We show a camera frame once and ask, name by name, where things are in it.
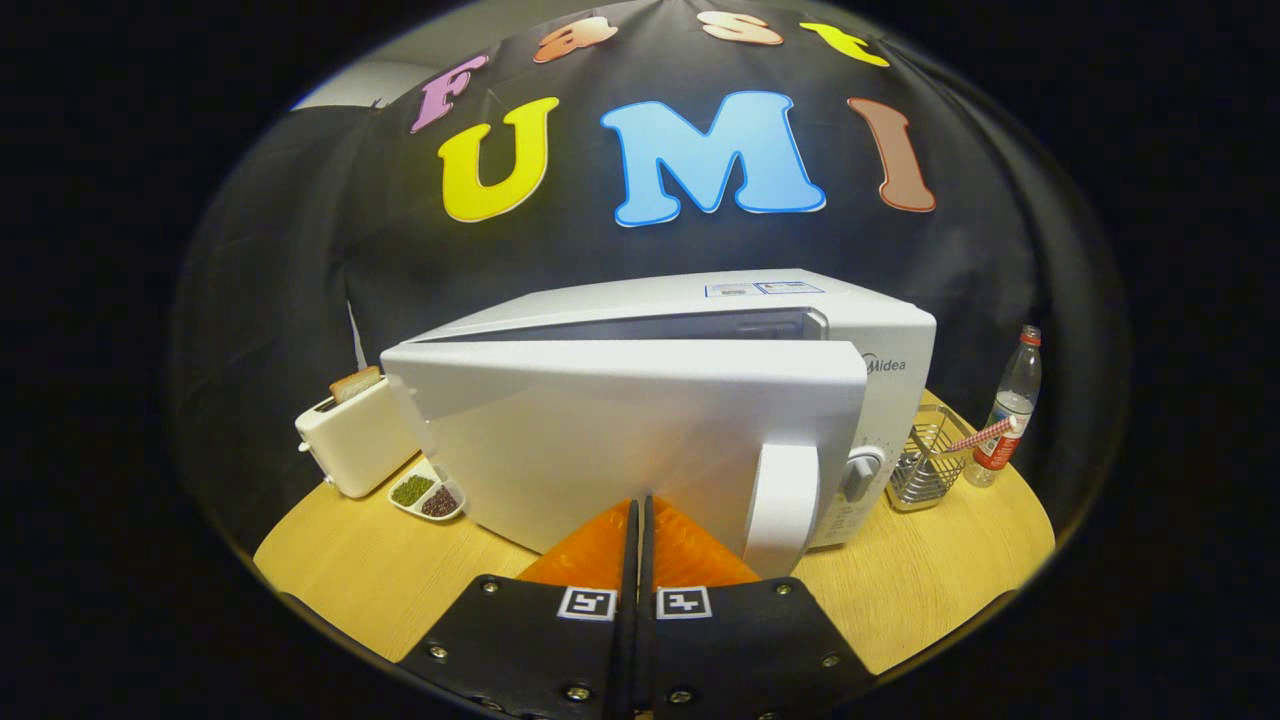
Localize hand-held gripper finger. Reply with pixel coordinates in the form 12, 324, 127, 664
640, 495, 876, 720
398, 498, 641, 720

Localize white microwave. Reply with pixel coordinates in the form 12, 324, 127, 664
380, 268, 938, 581

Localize white divided tray of beans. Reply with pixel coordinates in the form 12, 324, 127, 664
388, 458, 467, 523

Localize cream toaster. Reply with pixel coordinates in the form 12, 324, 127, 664
295, 376, 421, 499

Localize toast slice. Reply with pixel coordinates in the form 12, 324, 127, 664
329, 365, 383, 405

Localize red striped straw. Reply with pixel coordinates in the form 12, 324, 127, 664
940, 415, 1021, 456

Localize clear plastic bottle red label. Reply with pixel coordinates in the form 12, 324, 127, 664
964, 325, 1043, 488

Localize wire mesh basket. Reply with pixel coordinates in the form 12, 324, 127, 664
886, 404, 976, 513

